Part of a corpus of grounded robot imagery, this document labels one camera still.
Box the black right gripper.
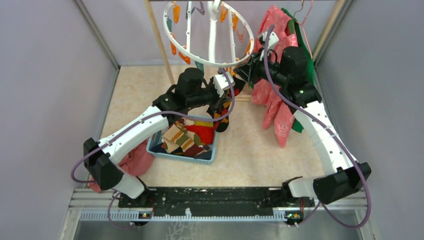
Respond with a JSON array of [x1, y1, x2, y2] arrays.
[[233, 47, 288, 88]]

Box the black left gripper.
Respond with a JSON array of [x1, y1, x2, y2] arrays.
[[187, 76, 233, 113]]

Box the dark red argyle sock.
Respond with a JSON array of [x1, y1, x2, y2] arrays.
[[206, 76, 246, 133]]

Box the red santa sock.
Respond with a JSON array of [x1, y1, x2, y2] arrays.
[[193, 125, 215, 145]]

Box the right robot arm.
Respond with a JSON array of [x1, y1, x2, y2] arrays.
[[235, 46, 372, 206]]

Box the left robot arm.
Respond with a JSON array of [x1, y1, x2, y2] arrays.
[[80, 67, 235, 207]]

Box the white round clip hanger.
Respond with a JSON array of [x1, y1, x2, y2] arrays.
[[162, 0, 256, 68]]

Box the light wooden clothes rack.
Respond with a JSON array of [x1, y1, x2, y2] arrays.
[[143, 0, 342, 102]]

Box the yellow sock in basket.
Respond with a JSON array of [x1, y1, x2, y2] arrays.
[[194, 120, 214, 128]]

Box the pink patterned hanging garment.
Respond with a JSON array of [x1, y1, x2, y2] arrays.
[[251, 4, 301, 149]]

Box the green hanging garment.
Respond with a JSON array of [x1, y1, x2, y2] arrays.
[[281, 7, 316, 134]]

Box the light blue plastic basket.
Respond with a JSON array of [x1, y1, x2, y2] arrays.
[[146, 117, 218, 165]]

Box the pink cloth on floor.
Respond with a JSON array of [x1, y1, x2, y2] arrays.
[[83, 138, 155, 193]]

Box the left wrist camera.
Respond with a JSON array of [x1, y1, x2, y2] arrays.
[[212, 74, 230, 97]]

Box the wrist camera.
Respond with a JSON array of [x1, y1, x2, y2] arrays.
[[212, 74, 230, 97], [257, 30, 280, 53]]

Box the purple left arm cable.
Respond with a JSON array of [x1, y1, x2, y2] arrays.
[[70, 67, 236, 230]]

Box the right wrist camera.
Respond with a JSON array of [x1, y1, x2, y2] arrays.
[[257, 30, 280, 53]]

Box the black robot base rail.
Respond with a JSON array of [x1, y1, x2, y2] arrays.
[[118, 185, 316, 219]]

